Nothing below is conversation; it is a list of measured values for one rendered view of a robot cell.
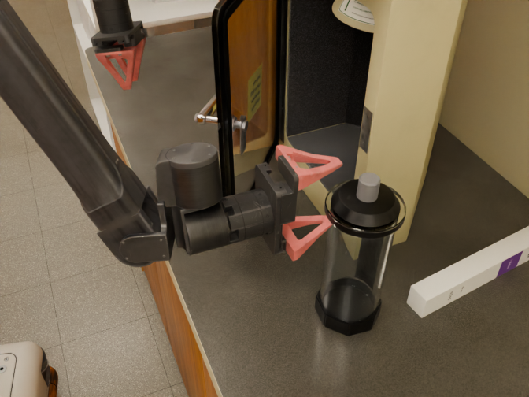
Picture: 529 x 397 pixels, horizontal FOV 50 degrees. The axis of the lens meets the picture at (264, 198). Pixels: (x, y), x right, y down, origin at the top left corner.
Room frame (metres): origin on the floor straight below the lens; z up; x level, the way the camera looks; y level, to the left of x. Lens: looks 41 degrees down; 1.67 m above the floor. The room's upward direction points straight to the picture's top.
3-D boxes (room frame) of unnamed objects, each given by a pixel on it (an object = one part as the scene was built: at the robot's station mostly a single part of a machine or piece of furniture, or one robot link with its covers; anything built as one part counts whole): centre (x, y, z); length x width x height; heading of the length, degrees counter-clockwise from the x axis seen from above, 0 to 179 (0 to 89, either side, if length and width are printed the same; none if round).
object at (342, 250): (0.56, -0.13, 1.06); 0.11 x 0.11 x 0.21
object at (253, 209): (0.51, 0.02, 1.20); 0.07 x 0.07 x 0.10; 23
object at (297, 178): (0.53, -0.05, 1.23); 0.09 x 0.07 x 0.07; 113
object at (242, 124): (0.70, 0.04, 1.18); 0.02 x 0.02 x 0.06; 73
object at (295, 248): (0.53, -0.05, 1.16); 0.09 x 0.07 x 0.07; 113
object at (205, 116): (0.75, 0.07, 1.20); 0.10 x 0.05 x 0.03; 163
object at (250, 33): (0.81, 0.02, 1.19); 0.30 x 0.01 x 0.40; 163
